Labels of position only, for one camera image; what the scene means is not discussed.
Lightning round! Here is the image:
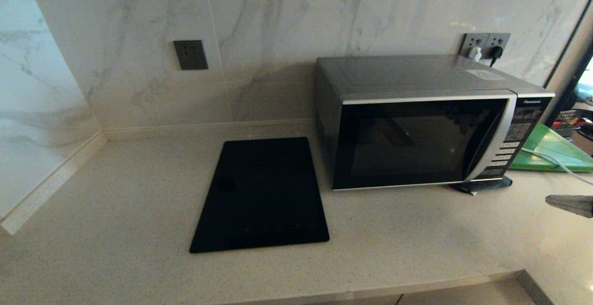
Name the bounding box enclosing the dark glass microwave door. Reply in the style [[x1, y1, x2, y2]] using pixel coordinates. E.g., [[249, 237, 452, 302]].
[[332, 94, 517, 191]]

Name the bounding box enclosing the silver microwave oven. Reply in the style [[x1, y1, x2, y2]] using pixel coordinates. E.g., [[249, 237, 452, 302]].
[[315, 55, 555, 191]]

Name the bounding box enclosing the green cutting board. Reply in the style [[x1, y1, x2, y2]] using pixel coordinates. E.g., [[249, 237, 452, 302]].
[[509, 123, 593, 173]]

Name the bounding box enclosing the black rubber pad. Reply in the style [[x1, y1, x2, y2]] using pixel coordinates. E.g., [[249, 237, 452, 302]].
[[449, 176, 513, 196]]

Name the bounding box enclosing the white sticker label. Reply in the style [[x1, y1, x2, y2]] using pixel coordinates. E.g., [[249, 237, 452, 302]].
[[466, 69, 505, 81]]

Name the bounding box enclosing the black glass induction cooktop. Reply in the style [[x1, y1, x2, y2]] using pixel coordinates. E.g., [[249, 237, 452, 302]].
[[189, 137, 330, 254]]

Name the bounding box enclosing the white power cable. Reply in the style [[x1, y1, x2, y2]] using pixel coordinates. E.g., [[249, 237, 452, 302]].
[[521, 147, 593, 186]]

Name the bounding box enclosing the wire shopping cart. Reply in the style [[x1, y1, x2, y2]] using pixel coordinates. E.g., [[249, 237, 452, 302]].
[[554, 108, 593, 141]]

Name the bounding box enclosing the black metal frame post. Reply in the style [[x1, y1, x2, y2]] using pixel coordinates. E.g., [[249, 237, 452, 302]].
[[543, 0, 593, 88]]

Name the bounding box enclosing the grey double wall socket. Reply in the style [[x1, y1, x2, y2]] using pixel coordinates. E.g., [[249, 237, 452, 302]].
[[459, 33, 511, 61]]

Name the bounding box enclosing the dark single wall socket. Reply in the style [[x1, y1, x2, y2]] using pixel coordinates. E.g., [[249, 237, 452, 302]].
[[173, 40, 209, 70]]

